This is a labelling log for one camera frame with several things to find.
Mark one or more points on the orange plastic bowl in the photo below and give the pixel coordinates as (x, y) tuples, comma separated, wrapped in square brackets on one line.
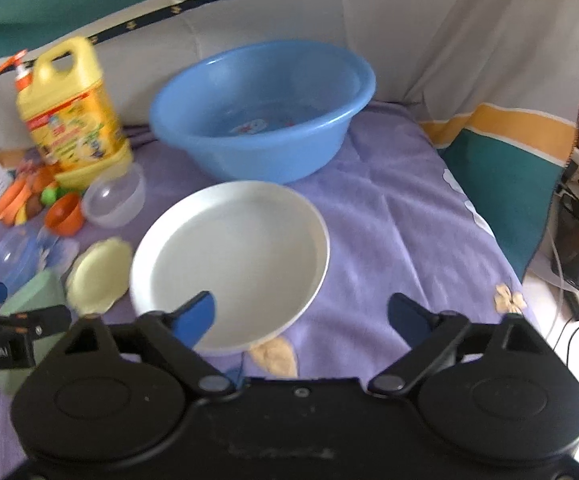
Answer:
[(65, 218)]

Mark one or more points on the pale yellow scalloped plate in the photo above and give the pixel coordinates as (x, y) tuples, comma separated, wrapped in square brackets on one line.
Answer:
[(99, 277)]

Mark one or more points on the blue translucent bowl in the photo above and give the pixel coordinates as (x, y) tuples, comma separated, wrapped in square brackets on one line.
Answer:
[(19, 258)]

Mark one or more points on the clear plastic bowl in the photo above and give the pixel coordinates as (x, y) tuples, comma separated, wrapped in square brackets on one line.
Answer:
[(115, 197)]

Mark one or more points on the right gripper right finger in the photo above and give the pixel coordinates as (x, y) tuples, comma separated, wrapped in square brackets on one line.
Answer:
[(433, 339)]

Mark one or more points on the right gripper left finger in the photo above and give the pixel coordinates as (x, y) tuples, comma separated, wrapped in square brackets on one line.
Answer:
[(167, 341)]

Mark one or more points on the blue plastic basin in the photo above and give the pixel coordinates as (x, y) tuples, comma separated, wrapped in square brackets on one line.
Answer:
[(277, 111)]

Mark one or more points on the orange toy cup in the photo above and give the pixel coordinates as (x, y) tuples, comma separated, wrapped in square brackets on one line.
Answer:
[(13, 199)]

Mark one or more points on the white round plate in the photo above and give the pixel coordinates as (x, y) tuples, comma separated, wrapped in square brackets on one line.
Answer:
[(260, 249)]

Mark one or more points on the purple floral cloth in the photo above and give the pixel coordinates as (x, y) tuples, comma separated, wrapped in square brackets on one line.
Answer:
[(398, 222)]

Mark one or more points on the teal striped cloth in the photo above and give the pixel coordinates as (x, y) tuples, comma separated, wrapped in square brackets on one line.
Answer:
[(508, 161)]

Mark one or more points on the green toy vegetable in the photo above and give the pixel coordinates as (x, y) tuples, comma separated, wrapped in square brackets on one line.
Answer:
[(49, 195)]

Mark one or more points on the green square plate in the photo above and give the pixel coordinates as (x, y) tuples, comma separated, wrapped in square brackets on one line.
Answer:
[(43, 291)]

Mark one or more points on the yellow detergent bottle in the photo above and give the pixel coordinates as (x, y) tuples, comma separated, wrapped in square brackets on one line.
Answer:
[(64, 103)]

